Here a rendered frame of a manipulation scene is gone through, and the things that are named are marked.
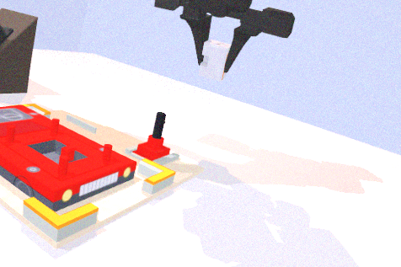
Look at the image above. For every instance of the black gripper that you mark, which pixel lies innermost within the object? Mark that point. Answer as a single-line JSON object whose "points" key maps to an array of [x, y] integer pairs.
{"points": [[253, 22]]}

